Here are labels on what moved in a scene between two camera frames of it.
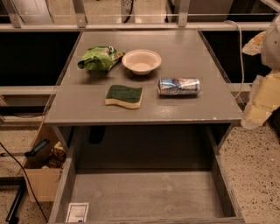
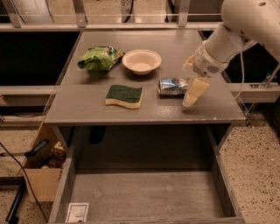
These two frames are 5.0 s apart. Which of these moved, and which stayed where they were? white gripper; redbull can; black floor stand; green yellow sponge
Moved: white gripper
Stayed: redbull can; black floor stand; green yellow sponge
